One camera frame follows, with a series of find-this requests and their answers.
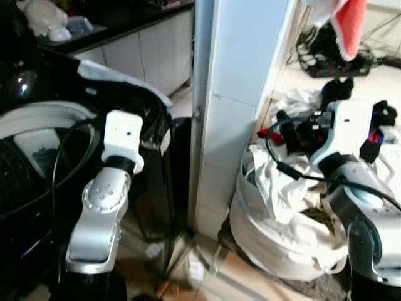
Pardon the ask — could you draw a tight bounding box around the grey blue bowl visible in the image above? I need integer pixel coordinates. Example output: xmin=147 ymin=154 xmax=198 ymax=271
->
xmin=65 ymin=15 xmax=96 ymax=36

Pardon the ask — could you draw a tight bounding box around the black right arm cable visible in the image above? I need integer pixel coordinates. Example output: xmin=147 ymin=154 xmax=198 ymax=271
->
xmin=265 ymin=117 xmax=401 ymax=211

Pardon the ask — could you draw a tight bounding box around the white tiled pillar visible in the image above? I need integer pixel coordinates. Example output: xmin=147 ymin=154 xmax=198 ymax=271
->
xmin=187 ymin=0 xmax=299 ymax=240

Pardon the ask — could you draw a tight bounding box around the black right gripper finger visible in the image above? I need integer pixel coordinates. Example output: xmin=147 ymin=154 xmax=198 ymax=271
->
xmin=275 ymin=110 xmax=306 ymax=154
xmin=360 ymin=100 xmax=398 ymax=164

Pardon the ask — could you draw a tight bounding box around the red hanging cloth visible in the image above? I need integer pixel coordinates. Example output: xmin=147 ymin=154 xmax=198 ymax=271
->
xmin=331 ymin=0 xmax=369 ymax=62

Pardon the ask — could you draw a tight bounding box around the black washing machine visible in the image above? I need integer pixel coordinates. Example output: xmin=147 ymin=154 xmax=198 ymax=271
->
xmin=0 ymin=47 xmax=190 ymax=301

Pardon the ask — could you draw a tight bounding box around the black power strip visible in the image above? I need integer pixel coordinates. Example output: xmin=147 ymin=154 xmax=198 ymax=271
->
xmin=299 ymin=53 xmax=373 ymax=78

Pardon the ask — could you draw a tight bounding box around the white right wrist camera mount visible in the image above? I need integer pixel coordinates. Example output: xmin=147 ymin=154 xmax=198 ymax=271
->
xmin=310 ymin=99 xmax=375 ymax=169

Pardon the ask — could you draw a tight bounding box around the black garment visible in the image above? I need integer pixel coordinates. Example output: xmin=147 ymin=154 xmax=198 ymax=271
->
xmin=320 ymin=77 xmax=355 ymax=105

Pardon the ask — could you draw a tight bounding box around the white bowl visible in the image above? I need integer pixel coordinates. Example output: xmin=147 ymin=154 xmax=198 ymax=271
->
xmin=18 ymin=0 xmax=71 ymax=42

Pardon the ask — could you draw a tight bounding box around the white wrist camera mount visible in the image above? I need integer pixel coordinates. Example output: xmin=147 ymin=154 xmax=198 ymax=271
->
xmin=102 ymin=110 xmax=145 ymax=175
xmin=310 ymin=99 xmax=375 ymax=169

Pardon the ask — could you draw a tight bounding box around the white fabric laundry bag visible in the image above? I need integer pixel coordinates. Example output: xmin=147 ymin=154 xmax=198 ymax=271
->
xmin=228 ymin=88 xmax=401 ymax=283

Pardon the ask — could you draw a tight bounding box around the white kitchen cabinet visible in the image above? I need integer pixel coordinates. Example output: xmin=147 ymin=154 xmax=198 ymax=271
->
xmin=38 ymin=3 xmax=195 ymax=100

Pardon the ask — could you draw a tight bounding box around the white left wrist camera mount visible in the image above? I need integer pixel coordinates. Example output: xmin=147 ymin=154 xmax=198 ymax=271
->
xmin=102 ymin=110 xmax=145 ymax=175

